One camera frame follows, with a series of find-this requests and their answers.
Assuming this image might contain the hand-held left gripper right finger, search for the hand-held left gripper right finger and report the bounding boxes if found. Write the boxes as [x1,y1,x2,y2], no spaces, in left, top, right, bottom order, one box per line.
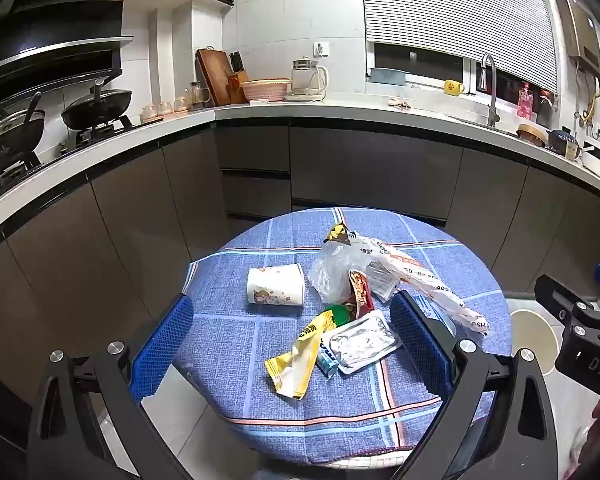
[389,290,561,480]

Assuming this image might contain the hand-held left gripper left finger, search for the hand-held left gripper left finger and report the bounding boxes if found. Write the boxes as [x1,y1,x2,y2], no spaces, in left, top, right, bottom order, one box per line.
[27,294,196,480]

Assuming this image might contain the cream round trash bin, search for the cream round trash bin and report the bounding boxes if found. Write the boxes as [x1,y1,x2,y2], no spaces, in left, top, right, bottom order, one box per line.
[509,309,556,377]

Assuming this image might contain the silver foil pouch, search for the silver foil pouch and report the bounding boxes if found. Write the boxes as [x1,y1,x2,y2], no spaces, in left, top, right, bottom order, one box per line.
[325,309,401,375]

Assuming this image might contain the long white orange wrapper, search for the long white orange wrapper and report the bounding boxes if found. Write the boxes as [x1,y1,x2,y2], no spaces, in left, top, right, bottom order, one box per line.
[347,237,492,336]

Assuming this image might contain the clear plastic packet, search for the clear plastic packet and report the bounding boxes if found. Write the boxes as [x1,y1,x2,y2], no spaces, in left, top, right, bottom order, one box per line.
[367,255,406,303]

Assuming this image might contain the red snack packet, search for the red snack packet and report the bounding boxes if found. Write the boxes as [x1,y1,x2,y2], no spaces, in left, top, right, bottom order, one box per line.
[347,269,376,316]

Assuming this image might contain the blue candy roll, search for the blue candy roll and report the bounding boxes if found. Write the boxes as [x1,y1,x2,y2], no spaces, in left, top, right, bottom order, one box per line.
[316,342,338,378]

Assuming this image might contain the clear plastic bag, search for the clear plastic bag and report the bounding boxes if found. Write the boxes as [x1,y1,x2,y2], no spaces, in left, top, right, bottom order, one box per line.
[307,242,381,306]

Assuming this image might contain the printed paper cup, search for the printed paper cup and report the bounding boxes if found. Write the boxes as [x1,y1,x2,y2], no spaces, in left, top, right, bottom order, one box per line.
[246,262,306,307]

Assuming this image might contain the black yellow snack wrapper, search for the black yellow snack wrapper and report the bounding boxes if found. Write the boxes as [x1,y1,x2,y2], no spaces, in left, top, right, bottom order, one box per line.
[322,222,361,247]

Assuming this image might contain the blue checked tablecloth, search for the blue checked tablecloth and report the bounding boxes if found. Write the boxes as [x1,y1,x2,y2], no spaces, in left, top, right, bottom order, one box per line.
[172,206,513,466]

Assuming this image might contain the dark blue pot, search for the dark blue pot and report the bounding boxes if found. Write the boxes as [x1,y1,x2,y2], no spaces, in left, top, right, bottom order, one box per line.
[547,129,581,161]

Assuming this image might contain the wooden bowl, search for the wooden bowl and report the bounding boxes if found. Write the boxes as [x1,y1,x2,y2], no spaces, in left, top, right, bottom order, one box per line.
[517,124,548,147]

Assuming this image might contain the grey kitchen base cabinets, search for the grey kitchen base cabinets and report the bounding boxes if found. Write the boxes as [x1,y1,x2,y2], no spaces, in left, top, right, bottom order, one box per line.
[0,120,600,411]

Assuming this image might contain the pink bottle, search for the pink bottle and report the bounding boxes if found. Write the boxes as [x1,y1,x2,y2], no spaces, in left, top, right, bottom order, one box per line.
[517,81,533,121]

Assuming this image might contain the steel kitchen faucet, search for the steel kitchen faucet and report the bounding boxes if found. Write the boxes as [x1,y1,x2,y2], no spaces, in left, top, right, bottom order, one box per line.
[476,52,501,128]

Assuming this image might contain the black gas stove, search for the black gas stove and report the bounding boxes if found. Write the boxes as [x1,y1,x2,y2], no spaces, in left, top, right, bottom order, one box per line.
[0,115,141,201]

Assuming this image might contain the gold gas water heater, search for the gold gas water heater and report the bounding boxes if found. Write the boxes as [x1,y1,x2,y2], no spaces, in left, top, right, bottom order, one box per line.
[555,0,600,81]

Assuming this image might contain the small glass pitcher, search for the small glass pitcher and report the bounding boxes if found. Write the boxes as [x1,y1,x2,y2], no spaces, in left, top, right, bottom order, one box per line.
[189,81,212,111]

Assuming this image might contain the black wok with glass lid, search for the black wok with glass lid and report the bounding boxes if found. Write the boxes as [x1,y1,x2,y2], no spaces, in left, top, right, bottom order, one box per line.
[0,92,46,176]

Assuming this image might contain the wooden knife block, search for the wooden knife block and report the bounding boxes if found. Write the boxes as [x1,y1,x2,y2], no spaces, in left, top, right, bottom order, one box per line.
[227,51,248,105]

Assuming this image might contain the wooden cutting board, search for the wooden cutting board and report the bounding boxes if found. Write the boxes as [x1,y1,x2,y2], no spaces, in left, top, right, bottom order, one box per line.
[196,46,233,107]

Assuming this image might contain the pink woven basket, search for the pink woven basket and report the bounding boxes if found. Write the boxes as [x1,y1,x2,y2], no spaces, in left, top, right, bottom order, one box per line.
[240,78,292,102]

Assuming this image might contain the glass electric kettle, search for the glass electric kettle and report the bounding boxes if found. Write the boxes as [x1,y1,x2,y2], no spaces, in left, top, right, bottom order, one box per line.
[285,56,329,101]

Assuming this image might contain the white window blind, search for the white window blind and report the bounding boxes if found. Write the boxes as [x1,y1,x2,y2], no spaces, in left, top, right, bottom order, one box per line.
[360,0,558,96]

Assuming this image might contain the black range hood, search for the black range hood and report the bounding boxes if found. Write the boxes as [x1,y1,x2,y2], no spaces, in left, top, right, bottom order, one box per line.
[0,0,133,96]

